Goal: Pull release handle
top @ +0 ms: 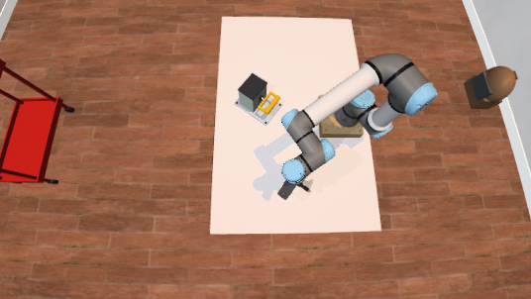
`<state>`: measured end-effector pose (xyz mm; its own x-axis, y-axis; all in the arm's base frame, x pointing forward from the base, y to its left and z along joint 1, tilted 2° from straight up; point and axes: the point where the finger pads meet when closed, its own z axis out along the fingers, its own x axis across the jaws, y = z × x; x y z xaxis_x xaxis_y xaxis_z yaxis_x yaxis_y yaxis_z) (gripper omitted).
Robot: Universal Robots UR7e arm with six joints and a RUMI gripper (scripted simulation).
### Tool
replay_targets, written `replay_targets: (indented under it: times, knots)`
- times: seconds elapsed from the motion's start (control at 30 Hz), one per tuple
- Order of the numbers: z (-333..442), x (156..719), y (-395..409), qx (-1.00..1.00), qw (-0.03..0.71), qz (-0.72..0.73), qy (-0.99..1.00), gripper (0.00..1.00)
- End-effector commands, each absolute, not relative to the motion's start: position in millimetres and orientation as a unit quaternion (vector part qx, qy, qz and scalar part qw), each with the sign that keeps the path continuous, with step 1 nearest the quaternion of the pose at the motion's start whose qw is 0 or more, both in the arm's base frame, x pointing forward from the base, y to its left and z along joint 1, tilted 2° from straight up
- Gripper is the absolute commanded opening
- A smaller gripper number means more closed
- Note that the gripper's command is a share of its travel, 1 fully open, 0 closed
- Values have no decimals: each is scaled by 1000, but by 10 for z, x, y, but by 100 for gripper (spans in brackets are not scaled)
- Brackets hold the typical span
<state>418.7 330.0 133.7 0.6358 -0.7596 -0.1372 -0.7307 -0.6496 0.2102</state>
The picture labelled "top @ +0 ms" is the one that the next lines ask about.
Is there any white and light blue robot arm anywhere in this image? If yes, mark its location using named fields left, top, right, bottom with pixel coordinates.
left=277, top=53, right=438, bottom=200

